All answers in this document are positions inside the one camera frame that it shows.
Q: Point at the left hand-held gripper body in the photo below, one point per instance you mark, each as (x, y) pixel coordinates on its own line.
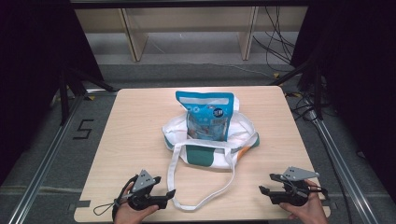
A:
(144, 182)

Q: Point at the person's right hand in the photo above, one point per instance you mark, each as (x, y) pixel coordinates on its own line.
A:
(306, 213)

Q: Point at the person's left hand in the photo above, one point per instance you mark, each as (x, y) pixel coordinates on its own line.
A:
(130, 216)

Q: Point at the black tripod stand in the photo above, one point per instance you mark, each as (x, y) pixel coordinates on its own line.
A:
(317, 93)
(64, 99)

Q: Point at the black curtain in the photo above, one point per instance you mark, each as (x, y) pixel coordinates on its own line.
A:
(37, 77)
(361, 77)

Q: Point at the white tote bag coloured shapes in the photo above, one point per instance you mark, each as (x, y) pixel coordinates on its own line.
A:
(199, 155)

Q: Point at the blue snack packet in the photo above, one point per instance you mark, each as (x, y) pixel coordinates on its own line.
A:
(205, 112)

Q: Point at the light wooden bench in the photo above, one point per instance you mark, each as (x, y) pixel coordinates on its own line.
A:
(137, 43)

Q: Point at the yellow tape piece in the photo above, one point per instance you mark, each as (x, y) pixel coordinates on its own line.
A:
(91, 97)
(276, 75)

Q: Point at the metal floor rail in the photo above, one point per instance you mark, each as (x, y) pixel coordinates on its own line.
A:
(342, 161)
(40, 169)

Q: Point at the grey tape strip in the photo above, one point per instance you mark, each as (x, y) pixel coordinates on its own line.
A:
(79, 204)

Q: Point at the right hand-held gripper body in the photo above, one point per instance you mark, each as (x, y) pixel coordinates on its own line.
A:
(299, 174)

